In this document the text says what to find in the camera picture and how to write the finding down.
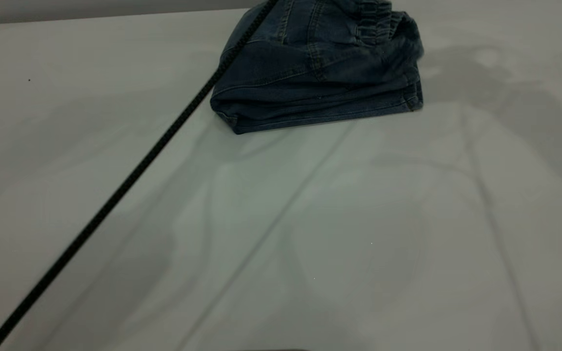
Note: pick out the blue denim pants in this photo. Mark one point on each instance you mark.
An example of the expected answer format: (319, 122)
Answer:
(320, 83)

